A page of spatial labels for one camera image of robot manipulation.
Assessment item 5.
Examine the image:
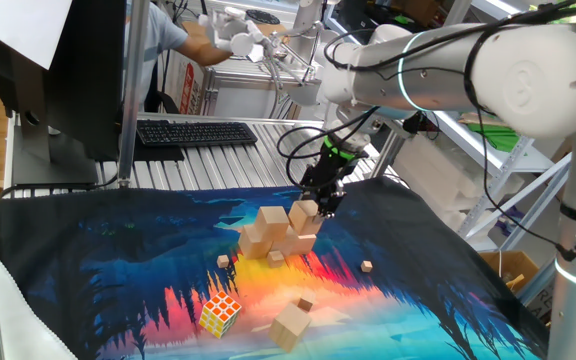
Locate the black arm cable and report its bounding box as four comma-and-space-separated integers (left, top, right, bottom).
275, 0, 576, 261

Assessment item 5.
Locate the red white printed box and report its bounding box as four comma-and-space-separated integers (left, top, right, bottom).
176, 62, 205, 116

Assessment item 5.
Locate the person in blue shirt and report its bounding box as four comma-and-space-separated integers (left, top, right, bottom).
126, 0, 189, 114

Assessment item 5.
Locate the Rubik's cube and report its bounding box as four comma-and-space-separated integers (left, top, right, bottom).
198, 290, 243, 340

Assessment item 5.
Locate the black computer monitor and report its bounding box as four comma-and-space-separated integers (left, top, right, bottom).
0, 0, 128, 187

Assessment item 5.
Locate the white robotic hand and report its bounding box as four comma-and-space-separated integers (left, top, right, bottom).
198, 7, 289, 64

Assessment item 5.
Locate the forest sunset printed cloth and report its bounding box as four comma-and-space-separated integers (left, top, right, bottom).
0, 174, 549, 360

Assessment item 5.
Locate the cardboard box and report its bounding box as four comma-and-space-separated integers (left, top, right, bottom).
480, 249, 540, 294

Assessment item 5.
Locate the black storage crate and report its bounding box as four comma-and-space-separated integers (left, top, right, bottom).
325, 0, 444, 36

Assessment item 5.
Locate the black round disc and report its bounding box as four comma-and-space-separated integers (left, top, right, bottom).
244, 8, 282, 26

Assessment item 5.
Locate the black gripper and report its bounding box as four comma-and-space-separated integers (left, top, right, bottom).
297, 148, 364, 220

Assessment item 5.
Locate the green packet with sticks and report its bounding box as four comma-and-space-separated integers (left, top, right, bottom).
460, 112, 522, 154

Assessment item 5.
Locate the white paper sheet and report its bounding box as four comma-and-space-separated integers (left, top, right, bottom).
0, 0, 74, 71

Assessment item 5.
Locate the grey label plate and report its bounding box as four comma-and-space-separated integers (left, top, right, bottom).
527, 287, 554, 321

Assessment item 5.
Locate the white foam packing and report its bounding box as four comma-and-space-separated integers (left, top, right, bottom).
392, 134, 524, 236

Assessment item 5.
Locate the black keyboard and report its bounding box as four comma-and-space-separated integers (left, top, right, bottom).
135, 118, 259, 149

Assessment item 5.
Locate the person's forearm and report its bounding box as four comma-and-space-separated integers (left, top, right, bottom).
175, 32, 234, 67

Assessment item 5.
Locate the green flange ring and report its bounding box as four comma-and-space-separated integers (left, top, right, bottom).
322, 134, 369, 162

